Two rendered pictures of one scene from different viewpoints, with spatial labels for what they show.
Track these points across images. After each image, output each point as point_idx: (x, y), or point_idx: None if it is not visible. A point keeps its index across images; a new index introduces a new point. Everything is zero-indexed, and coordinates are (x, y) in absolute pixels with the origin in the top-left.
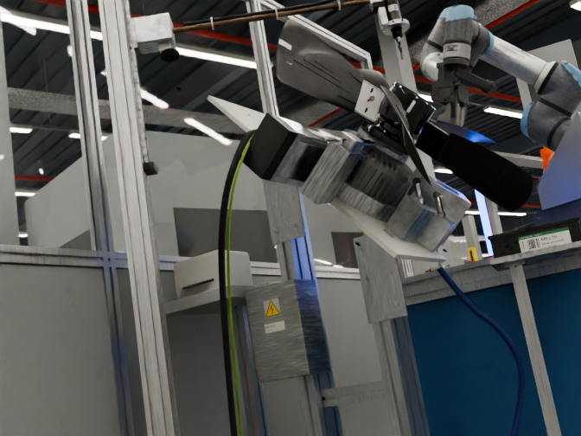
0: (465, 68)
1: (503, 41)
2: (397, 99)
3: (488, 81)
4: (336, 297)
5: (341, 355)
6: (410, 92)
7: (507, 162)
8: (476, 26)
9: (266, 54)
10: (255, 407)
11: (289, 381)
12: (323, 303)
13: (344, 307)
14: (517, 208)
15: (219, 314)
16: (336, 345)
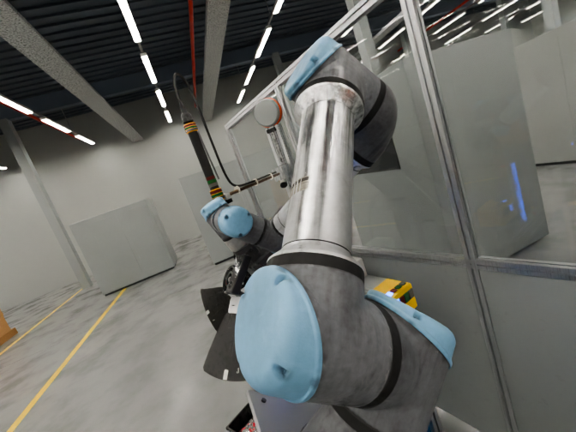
0: (244, 252)
1: (297, 149)
2: (210, 291)
3: (227, 285)
4: (544, 295)
5: (541, 344)
6: (231, 273)
7: (209, 353)
8: (213, 225)
9: (419, 48)
10: None
11: (451, 330)
12: (512, 295)
13: (563, 308)
14: (243, 381)
15: (387, 278)
16: (532, 334)
